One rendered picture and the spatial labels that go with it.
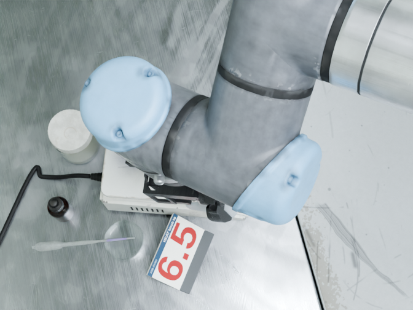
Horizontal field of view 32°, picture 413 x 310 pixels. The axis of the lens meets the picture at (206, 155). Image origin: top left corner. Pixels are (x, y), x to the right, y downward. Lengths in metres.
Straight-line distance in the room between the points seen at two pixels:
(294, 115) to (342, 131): 0.53
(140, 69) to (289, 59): 0.13
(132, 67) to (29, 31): 0.58
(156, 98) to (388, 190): 0.56
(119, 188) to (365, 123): 0.37
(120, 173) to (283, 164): 0.45
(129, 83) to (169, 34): 0.54
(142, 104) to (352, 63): 0.17
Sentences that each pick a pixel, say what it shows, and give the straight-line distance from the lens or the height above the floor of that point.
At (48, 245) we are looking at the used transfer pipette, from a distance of 1.03.
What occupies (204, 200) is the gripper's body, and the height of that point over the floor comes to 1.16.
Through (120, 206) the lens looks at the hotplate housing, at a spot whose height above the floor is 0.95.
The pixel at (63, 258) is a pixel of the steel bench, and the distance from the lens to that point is 1.04.
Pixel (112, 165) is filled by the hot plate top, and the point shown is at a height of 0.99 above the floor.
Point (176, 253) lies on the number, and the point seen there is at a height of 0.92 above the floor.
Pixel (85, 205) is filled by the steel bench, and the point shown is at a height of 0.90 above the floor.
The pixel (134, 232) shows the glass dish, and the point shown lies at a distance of 1.03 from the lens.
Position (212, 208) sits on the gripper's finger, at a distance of 0.79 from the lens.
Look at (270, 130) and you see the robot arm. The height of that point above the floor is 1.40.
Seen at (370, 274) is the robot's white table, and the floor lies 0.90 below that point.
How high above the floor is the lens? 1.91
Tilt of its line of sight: 75 degrees down
